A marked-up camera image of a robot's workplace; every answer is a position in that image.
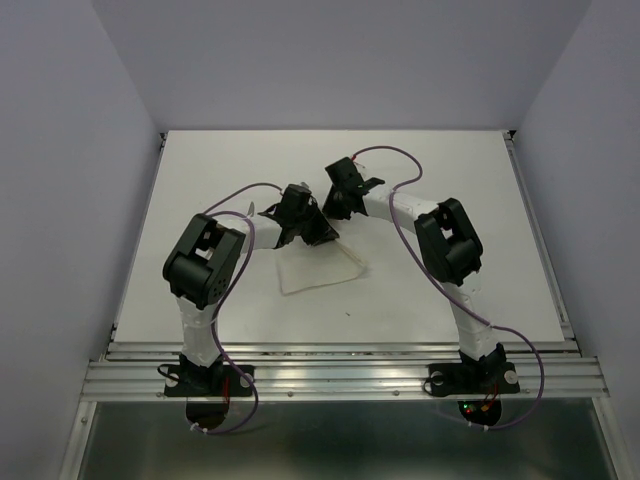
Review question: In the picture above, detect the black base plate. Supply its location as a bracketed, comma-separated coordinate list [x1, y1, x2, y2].
[422, 362, 520, 398]
[157, 362, 253, 398]

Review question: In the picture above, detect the aluminium front rail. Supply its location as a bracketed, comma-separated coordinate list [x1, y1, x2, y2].
[80, 340, 609, 402]

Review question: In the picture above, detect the white cloth napkin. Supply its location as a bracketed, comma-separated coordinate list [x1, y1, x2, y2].
[275, 239, 368, 295]

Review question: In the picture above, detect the aluminium rail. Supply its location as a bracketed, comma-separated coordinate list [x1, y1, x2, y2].
[501, 130, 582, 354]
[80, 340, 609, 402]

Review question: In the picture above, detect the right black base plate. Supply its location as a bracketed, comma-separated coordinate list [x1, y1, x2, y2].
[422, 362, 520, 398]

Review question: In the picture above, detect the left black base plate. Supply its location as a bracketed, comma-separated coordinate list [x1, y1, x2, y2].
[157, 362, 253, 398]

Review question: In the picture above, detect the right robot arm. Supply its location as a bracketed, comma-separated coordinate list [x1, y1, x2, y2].
[323, 157, 506, 398]

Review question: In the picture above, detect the aluminium right side rail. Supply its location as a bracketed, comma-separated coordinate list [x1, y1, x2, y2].
[501, 130, 582, 354]

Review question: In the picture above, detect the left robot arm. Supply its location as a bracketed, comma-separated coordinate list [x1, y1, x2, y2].
[158, 184, 339, 399]

